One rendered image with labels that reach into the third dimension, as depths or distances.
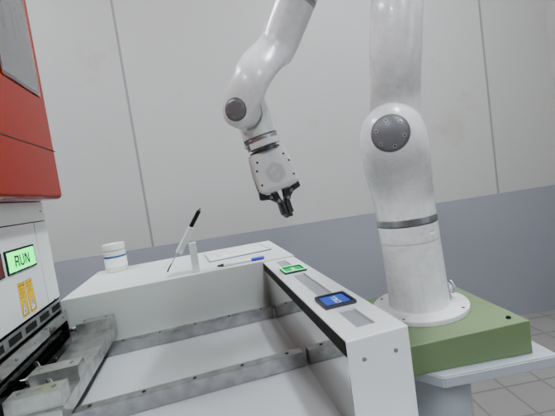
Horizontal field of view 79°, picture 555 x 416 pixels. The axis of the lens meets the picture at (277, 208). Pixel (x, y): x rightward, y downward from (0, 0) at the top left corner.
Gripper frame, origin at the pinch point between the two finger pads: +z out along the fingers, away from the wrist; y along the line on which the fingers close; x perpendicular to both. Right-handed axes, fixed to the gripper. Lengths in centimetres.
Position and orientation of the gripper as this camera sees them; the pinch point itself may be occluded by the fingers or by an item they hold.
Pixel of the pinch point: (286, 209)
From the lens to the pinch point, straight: 82.9
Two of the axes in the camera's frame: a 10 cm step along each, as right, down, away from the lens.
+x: -2.4, -0.3, 9.7
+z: 3.4, 9.3, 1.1
